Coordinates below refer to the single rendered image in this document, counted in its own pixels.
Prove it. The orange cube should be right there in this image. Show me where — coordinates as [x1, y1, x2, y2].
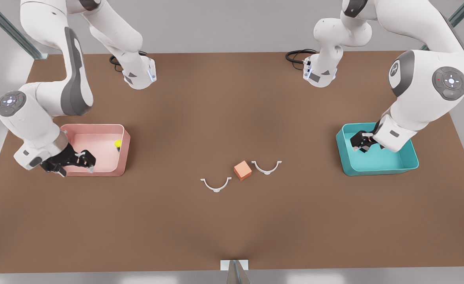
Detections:
[234, 161, 253, 181]

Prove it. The pink storage box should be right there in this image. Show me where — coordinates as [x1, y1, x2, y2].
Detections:
[60, 124, 131, 177]

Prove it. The white curved bracket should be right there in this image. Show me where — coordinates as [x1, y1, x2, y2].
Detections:
[251, 160, 283, 176]
[200, 177, 233, 193]

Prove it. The blue storage box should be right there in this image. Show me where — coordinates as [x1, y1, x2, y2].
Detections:
[336, 123, 419, 177]

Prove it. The black cable loop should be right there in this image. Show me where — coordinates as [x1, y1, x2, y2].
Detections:
[285, 49, 319, 72]
[109, 51, 148, 74]

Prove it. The silver frame post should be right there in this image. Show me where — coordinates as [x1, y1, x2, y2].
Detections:
[220, 260, 252, 284]
[419, 0, 464, 51]
[0, 0, 49, 61]

